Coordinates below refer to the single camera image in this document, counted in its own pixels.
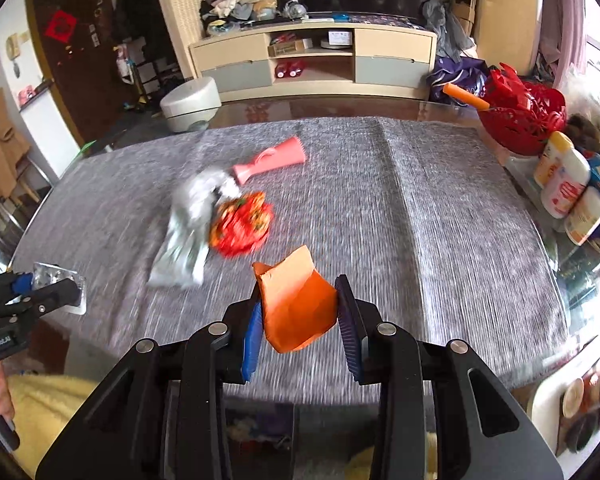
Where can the red crumpled wrapper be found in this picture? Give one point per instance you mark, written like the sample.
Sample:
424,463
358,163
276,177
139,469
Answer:
242,225

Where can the white crumpled wrapper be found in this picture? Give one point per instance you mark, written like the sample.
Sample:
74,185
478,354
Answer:
187,230

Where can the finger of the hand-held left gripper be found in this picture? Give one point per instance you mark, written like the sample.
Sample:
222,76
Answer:
20,284
52,297

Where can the dark hanging coats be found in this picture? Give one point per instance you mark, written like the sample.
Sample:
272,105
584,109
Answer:
140,20

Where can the cardboard boxes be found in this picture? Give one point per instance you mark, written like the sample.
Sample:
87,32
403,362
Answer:
465,2

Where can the pale yellow bottle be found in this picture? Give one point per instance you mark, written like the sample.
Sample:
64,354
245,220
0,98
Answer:
550,155

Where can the beige wall phone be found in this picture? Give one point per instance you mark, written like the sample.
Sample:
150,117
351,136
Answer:
13,46

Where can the red diamond door paper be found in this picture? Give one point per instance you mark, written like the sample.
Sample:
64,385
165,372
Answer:
60,25

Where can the grey table mat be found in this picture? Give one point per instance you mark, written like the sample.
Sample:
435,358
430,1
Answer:
430,260

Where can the rattan folding screen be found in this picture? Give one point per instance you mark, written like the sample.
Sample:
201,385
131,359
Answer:
172,10

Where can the silver blister pack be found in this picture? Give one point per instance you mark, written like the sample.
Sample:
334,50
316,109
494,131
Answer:
55,274

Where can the brown door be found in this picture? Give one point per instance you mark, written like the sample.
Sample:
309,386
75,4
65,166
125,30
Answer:
75,75

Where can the grey garment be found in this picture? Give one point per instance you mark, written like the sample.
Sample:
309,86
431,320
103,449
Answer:
445,27

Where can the pink curtain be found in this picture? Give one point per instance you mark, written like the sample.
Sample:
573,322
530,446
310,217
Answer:
562,30

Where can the orange carton piece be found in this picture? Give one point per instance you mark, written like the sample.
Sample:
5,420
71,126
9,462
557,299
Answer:
295,305

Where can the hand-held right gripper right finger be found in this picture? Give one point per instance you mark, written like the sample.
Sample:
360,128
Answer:
350,330

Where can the snow globe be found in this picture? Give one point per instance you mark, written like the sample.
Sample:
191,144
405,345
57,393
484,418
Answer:
295,10

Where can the white round stool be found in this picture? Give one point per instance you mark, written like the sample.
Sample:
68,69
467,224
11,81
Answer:
190,102

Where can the cream television cabinet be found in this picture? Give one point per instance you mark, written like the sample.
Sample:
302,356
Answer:
230,45

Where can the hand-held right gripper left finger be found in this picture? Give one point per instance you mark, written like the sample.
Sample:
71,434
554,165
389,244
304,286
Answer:
252,340

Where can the child's scooter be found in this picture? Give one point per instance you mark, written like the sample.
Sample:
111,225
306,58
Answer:
130,75

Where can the red bottles in cabinet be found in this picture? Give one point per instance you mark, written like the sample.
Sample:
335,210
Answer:
289,69

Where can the white bottle yellow label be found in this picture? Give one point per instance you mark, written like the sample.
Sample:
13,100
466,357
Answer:
585,217

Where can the red openwork basket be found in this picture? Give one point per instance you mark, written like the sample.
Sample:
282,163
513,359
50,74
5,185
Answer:
520,115

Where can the white bottle red label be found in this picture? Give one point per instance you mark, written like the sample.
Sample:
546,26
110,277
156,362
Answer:
565,185

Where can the brown lidded jar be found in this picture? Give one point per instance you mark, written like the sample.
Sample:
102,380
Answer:
573,396

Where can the cream standing air conditioner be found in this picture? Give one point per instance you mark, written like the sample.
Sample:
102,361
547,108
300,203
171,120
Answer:
505,25

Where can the purple bags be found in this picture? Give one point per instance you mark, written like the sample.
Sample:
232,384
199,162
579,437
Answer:
455,80

